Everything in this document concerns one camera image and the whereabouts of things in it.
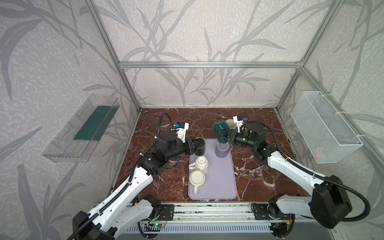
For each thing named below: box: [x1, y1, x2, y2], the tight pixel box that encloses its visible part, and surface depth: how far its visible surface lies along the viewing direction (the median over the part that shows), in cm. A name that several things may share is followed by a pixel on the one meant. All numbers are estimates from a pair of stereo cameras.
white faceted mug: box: [188, 155, 209, 175], surface depth 82 cm
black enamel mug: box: [193, 137, 206, 156], surface depth 92 cm
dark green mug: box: [214, 119, 230, 144], surface depth 77 cm
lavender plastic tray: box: [188, 139, 238, 200], surface depth 86 cm
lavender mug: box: [215, 142, 234, 158], surface depth 90 cm
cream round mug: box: [189, 170, 206, 195], surface depth 79 cm
